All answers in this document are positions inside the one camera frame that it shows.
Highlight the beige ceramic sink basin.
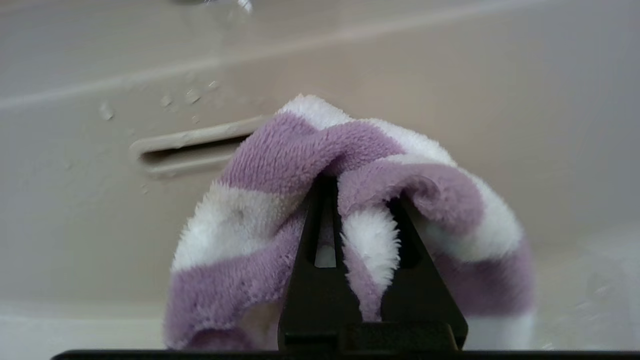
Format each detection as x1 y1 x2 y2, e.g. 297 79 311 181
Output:
0 0 640 351

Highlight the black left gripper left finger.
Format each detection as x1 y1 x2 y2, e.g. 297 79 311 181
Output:
277 175 364 351

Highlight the chrome sink faucet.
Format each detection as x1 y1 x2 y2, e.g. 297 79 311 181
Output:
170 0 256 13

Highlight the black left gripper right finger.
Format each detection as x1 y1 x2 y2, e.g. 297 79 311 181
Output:
380 196 469 351

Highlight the purple white striped towel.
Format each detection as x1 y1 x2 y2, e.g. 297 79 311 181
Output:
162 93 536 351

